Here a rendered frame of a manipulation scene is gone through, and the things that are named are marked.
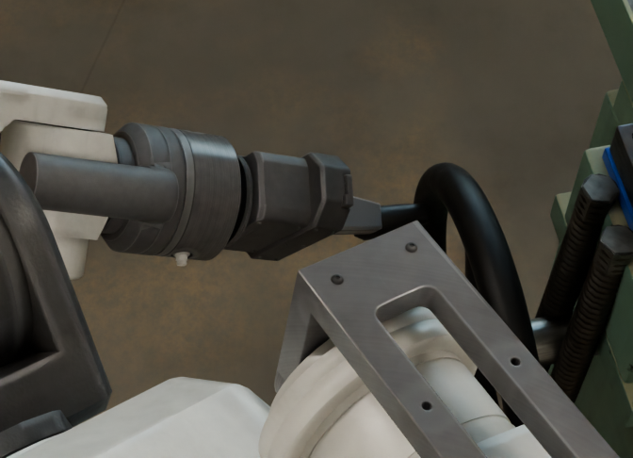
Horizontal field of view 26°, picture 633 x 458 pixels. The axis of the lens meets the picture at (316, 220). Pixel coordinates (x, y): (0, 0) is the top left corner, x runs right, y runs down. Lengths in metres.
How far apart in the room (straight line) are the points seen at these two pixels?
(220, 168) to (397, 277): 0.59
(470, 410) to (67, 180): 0.54
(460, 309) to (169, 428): 0.14
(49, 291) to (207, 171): 0.44
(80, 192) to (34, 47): 1.41
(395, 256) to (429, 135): 1.78
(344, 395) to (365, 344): 0.02
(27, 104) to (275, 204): 0.19
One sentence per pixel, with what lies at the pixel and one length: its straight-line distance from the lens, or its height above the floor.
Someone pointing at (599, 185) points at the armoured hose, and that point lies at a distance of 0.93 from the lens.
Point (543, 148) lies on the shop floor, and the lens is 2.12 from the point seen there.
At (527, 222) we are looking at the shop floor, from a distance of 2.04.
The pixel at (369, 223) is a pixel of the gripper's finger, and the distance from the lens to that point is 1.01.
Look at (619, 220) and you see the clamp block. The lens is 0.93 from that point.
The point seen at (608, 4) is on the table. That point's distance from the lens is 1.15.
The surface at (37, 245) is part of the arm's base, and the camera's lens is 0.48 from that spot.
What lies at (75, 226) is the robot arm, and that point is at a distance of 0.89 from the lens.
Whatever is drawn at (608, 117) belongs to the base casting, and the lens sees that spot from 1.19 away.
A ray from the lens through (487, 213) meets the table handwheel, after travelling 0.93.
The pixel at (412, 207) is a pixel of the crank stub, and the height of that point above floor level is 0.84.
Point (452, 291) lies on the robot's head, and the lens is 0.33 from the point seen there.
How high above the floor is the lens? 1.74
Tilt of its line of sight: 59 degrees down
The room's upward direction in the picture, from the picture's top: straight up
